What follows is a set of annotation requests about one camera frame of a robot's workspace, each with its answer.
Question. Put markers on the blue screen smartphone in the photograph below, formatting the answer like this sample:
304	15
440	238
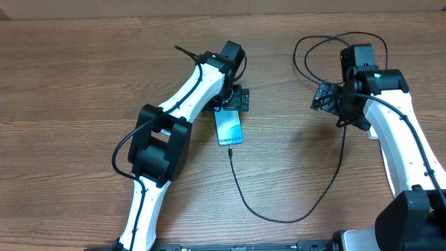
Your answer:
228	127

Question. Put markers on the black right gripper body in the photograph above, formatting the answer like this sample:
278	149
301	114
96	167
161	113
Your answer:
332	105

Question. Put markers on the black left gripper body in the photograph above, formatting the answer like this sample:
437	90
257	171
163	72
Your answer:
232	98

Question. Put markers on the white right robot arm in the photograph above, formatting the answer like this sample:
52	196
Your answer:
379	102

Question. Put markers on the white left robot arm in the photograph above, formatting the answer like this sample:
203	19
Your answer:
154	154

